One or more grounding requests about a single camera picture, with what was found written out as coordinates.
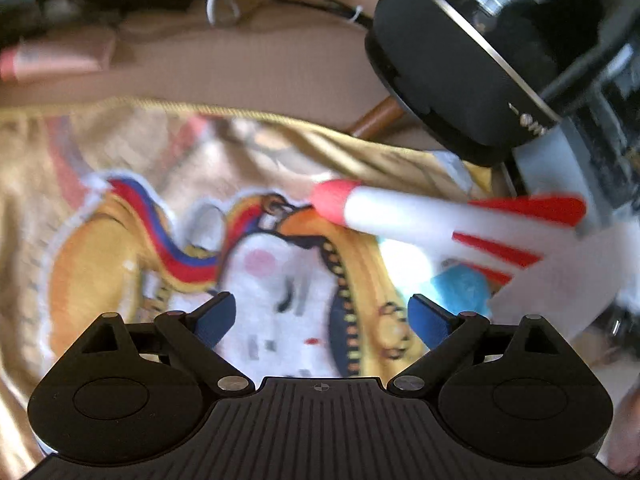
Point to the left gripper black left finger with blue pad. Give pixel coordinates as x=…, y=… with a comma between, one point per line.
x=191, y=339

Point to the brown wooden handle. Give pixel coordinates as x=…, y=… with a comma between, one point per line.
x=376, y=121

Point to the pink tube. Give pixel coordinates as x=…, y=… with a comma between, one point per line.
x=85, y=51

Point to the blue white box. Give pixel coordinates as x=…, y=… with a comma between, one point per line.
x=452, y=285

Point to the white red foam rocket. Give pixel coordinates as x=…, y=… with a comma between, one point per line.
x=499, y=236

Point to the black round appliance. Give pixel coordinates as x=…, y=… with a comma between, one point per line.
x=487, y=76

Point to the yellow cartoon print cloth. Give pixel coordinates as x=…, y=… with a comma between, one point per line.
x=141, y=207

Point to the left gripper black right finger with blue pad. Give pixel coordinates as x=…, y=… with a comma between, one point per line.
x=450, y=340

